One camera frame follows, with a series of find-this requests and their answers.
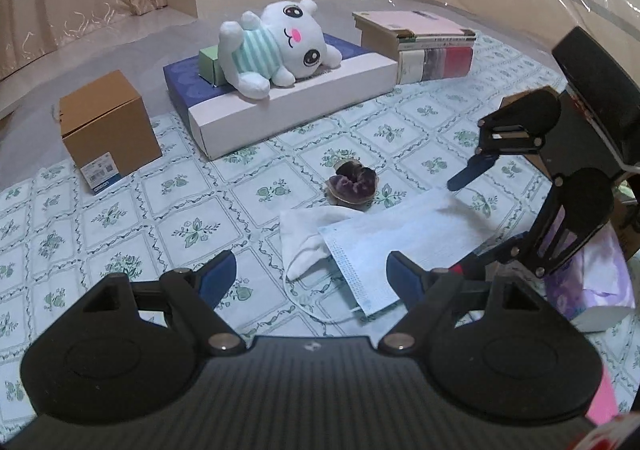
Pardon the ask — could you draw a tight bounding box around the blue disposable face mask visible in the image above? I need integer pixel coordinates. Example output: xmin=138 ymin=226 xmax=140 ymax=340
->
xmin=320 ymin=189 xmax=495 ymax=317

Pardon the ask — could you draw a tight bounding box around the white cloth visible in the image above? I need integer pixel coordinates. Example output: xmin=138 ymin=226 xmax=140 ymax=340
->
xmin=279 ymin=206 xmax=362 ymax=282

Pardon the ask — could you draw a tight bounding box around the purple velvet scrunchie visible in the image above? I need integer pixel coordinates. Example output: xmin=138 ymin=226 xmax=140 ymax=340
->
xmin=326 ymin=159 xmax=378 ymax=207

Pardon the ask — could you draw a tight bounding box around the open cardboard tray box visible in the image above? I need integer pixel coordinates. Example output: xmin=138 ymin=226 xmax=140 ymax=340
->
xmin=512 ymin=89 xmax=626 ymax=277

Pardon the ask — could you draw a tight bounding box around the floral patterned tablecloth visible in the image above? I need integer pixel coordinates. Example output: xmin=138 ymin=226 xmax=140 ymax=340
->
xmin=1 ymin=25 xmax=564 ymax=438

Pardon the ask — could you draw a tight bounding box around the purple tissue pack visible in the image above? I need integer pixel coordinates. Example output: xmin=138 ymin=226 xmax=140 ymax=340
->
xmin=544 ymin=223 xmax=636 ymax=333

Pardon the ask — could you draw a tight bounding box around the stack of books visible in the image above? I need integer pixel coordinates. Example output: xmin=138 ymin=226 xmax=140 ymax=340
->
xmin=352 ymin=10 xmax=476 ymax=84

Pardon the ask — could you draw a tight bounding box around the long white blue box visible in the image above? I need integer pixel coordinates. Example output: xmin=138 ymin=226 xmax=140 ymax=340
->
xmin=163 ymin=35 xmax=397 ymax=161

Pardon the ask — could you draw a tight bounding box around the small brown cardboard box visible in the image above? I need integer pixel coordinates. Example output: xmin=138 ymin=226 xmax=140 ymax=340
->
xmin=58 ymin=70 xmax=162 ymax=194

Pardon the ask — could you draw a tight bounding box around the small green box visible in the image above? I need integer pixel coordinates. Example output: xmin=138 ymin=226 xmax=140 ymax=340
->
xmin=198 ymin=46 xmax=226 ymax=87

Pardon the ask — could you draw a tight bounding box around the white plush bunny toy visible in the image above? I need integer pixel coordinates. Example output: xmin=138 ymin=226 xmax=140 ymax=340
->
xmin=218 ymin=0 xmax=342 ymax=100

